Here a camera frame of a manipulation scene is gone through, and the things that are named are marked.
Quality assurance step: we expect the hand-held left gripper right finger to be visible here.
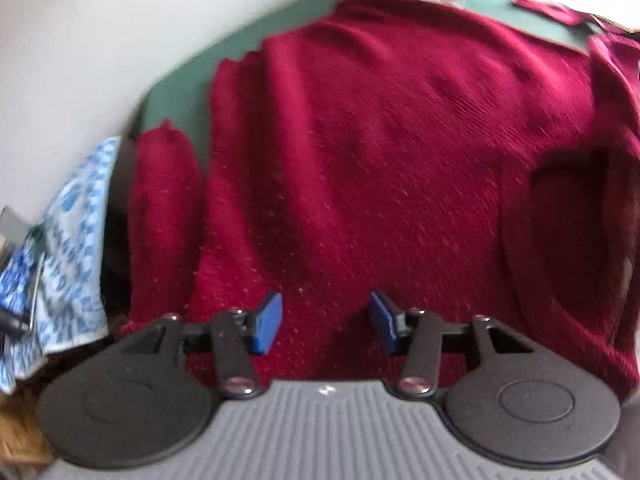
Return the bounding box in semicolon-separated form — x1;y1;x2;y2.
369;291;536;401

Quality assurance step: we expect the blue floral cloth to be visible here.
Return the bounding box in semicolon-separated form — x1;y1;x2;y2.
0;135;123;396

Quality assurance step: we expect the grey metal plate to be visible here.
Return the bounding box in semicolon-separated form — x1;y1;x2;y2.
0;205;33;251

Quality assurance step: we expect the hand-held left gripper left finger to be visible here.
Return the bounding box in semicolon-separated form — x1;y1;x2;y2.
120;292;283;401

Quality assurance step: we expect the metal bar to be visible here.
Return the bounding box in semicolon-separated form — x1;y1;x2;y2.
0;255;46;336

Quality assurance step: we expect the dark red knit sweater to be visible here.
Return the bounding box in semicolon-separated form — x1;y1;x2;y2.
120;0;640;403

